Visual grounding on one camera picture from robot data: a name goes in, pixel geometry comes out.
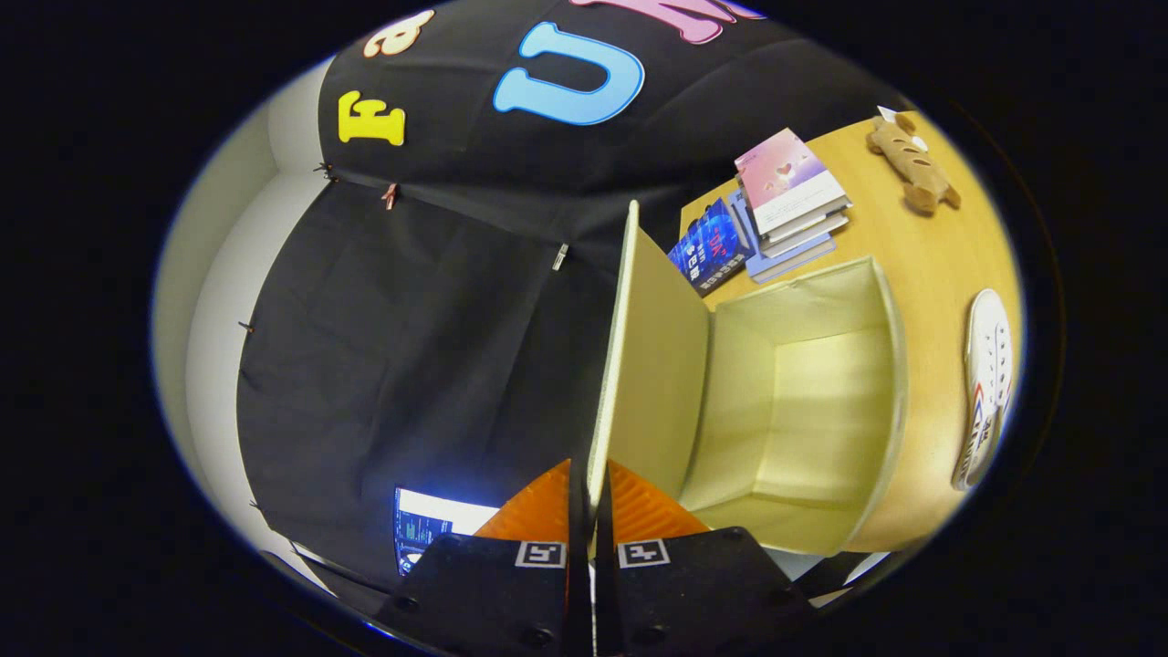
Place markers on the dark blue book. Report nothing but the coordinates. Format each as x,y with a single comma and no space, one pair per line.
712,246

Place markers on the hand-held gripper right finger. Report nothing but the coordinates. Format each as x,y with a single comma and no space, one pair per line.
684,593

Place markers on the white canvas shoe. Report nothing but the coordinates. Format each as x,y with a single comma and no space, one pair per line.
990,383

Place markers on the grey book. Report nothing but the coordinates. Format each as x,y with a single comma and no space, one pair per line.
808,235

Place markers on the brown plush toy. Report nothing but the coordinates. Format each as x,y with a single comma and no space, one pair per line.
912,164

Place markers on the lit computer screen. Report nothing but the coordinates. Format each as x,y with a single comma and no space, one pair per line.
429,529

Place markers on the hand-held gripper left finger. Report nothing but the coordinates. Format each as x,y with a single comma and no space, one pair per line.
493,593

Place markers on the pale blue book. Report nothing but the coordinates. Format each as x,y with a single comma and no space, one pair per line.
785,263

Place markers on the black backdrop cloth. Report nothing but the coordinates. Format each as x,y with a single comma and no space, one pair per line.
411,365

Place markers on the green fabric storage box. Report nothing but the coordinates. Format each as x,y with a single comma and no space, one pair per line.
803,411

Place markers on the pink wooden clothespin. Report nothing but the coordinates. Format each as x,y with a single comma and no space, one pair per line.
390,196

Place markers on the pink cover book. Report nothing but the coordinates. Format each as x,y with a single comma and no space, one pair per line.
785,178

